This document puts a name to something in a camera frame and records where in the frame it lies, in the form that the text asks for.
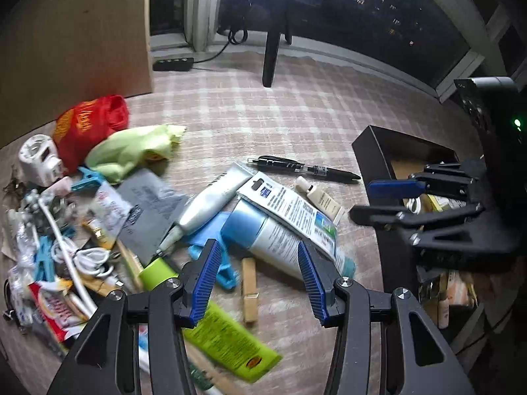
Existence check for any blue card holder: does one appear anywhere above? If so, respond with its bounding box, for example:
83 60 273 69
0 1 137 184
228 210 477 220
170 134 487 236
185 212 238 291

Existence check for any black pen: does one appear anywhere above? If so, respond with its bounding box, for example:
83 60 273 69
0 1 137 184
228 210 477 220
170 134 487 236
247 155 362 182

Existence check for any red cloth bag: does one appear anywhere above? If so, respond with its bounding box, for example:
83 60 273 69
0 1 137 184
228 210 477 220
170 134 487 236
51 94 130 175

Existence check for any grey foil sachet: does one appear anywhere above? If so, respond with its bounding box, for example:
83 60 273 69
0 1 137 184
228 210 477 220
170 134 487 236
117 169 194 268

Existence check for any small cream tube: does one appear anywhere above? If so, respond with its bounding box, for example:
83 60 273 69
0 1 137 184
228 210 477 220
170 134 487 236
295 175 346 224

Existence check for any black power cable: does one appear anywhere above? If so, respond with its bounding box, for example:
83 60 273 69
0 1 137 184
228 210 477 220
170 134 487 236
193 29 248 64

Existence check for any red white creamer sachet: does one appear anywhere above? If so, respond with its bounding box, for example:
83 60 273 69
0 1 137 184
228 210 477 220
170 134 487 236
28 280 89 344

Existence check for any large blue white tube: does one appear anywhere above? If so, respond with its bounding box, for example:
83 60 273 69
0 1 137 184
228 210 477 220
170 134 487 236
222 199 357 282

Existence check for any light green cloth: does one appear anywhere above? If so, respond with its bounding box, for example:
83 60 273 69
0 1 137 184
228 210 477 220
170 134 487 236
84 124 188 184

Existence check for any white plastic rod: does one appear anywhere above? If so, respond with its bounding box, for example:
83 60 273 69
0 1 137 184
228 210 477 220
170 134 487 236
36 197 99 322

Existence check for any black tripod stand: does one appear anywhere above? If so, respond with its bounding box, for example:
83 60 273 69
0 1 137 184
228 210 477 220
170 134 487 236
247 0 314 88

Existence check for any dark metal claw clip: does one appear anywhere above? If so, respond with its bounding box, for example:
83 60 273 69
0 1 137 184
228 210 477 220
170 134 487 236
3 165 25 193

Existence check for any white silver tube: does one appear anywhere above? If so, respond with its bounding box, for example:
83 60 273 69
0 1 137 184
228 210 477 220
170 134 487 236
156 162 254 262

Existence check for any cardboard box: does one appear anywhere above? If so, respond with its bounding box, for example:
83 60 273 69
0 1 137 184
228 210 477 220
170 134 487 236
0 0 154 149

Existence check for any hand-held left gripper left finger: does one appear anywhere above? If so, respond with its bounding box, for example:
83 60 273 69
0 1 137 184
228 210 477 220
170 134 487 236
47 239 224 395

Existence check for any lime green tube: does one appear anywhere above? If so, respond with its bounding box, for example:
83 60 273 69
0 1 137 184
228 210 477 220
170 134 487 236
138 257 283 384

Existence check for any white USB cable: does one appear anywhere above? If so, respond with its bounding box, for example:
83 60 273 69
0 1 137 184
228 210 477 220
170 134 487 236
51 239 124 289

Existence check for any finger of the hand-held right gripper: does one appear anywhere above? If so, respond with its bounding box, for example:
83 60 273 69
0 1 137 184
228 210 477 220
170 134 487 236
368 164 484 202
349 201 486 247

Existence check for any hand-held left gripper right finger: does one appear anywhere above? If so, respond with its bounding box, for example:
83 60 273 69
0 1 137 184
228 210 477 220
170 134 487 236
297 240 476 395

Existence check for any blue clothespin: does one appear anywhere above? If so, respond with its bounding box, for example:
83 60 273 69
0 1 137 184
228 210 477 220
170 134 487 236
70 167 108 192
34 236 57 284

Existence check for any white plug adapter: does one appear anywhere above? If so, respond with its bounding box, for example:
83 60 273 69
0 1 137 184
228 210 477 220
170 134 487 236
18 134 64 187

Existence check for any clear plastic bag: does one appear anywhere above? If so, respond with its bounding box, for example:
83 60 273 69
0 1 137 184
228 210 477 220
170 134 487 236
5 208 40 264

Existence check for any black container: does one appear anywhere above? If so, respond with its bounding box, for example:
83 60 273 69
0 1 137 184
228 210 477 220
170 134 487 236
351 124 495 340

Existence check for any black power strip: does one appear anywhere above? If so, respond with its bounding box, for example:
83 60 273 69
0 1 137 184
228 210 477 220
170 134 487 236
152 57 195 72

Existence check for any white yellow drink sachet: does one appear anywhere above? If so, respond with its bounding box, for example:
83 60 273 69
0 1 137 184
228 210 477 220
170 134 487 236
80 181 136 251

